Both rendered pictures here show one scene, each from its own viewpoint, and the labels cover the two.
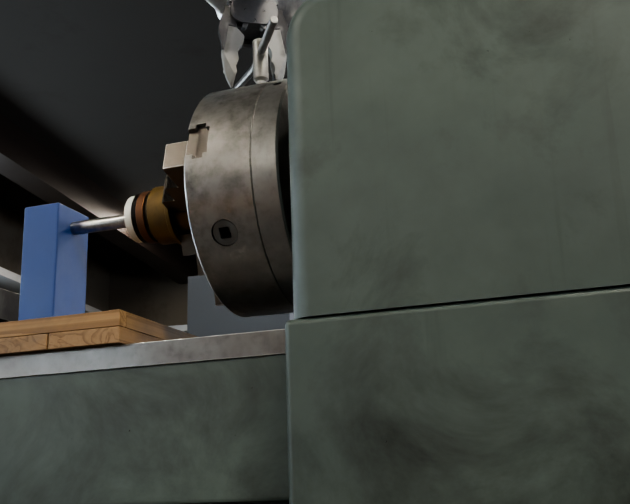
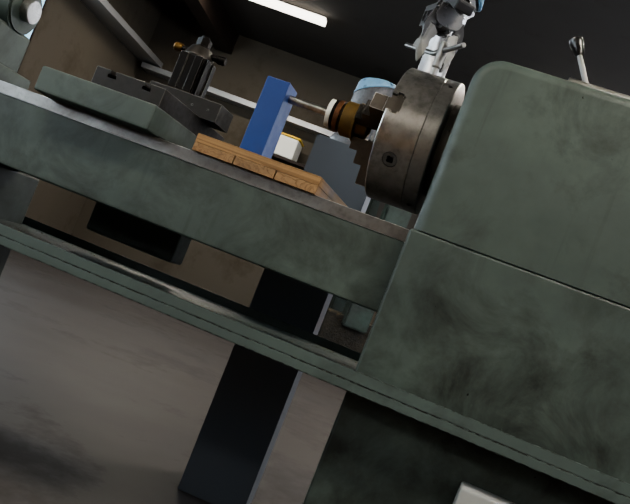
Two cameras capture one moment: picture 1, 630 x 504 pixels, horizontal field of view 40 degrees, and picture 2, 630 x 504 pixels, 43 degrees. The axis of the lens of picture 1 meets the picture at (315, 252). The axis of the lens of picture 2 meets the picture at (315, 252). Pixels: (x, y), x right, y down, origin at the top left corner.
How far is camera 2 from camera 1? 0.77 m
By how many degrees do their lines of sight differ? 14
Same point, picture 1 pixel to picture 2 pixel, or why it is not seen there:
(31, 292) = (255, 128)
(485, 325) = (505, 275)
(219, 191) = (397, 137)
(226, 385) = (362, 241)
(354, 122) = (488, 145)
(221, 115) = (414, 93)
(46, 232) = (276, 97)
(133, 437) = (303, 244)
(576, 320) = (546, 293)
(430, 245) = (497, 226)
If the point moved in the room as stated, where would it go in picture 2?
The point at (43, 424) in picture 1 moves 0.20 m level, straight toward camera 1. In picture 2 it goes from (256, 216) to (287, 223)
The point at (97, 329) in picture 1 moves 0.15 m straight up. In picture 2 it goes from (305, 181) to (330, 117)
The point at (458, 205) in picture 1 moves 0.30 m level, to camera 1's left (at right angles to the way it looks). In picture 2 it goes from (519, 213) to (380, 156)
